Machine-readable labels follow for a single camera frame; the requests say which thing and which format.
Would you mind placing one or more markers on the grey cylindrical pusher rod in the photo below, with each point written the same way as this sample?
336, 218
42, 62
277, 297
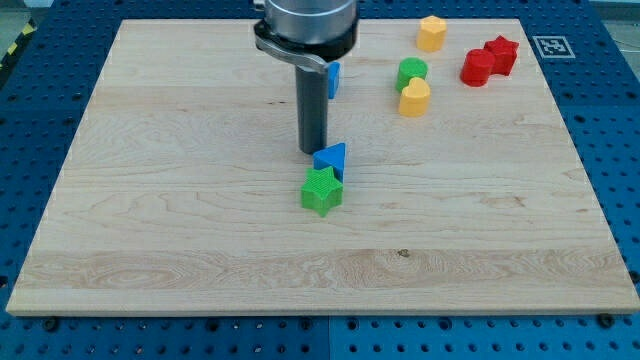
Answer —
312, 109

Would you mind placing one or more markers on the blue cube block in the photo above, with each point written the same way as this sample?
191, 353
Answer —
333, 79

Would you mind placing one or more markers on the blue triangle block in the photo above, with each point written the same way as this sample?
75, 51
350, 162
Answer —
333, 156

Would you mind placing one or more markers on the green cylinder block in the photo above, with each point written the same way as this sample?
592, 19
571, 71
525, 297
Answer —
409, 68

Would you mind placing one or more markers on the yellow heart block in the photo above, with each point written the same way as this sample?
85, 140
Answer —
415, 98

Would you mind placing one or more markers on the green star block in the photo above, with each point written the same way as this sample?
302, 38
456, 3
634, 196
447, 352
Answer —
321, 191

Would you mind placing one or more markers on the yellow hexagon block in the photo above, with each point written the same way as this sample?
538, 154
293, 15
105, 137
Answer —
431, 33

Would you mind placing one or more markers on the red cylinder block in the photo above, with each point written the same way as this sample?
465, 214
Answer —
477, 68

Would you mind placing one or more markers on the wooden board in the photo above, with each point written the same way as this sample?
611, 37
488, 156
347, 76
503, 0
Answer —
184, 192

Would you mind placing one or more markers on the red star block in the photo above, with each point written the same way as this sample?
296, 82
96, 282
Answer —
505, 53

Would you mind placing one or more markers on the white fiducial marker tag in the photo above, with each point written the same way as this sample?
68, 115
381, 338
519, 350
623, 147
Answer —
553, 47

